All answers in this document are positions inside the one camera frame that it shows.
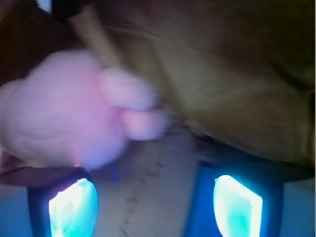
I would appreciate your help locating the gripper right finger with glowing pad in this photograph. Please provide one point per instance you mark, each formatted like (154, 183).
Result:
(242, 200)

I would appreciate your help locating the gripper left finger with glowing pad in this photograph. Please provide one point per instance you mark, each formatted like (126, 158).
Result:
(63, 202)

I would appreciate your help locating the pink plush toy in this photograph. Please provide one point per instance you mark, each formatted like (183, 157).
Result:
(71, 111)

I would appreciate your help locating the crumpled brown paper bag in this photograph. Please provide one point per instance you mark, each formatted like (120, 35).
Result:
(240, 71)

